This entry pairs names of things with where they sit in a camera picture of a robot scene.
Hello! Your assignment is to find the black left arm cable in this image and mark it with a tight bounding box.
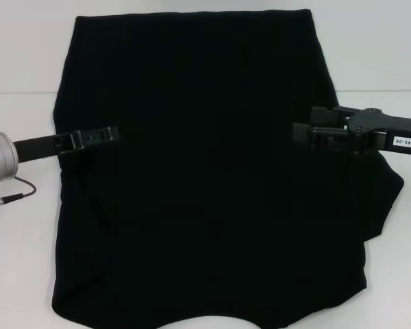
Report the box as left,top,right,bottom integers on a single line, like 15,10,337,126
1,175,38,207

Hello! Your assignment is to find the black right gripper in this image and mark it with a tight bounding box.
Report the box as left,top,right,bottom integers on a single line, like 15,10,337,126
291,106,411,156

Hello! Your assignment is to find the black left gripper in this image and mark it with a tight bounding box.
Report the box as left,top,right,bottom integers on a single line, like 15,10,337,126
12,125,121,162

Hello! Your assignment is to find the black shirt with FREE print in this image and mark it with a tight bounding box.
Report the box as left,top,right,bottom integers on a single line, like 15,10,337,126
51,8,406,329

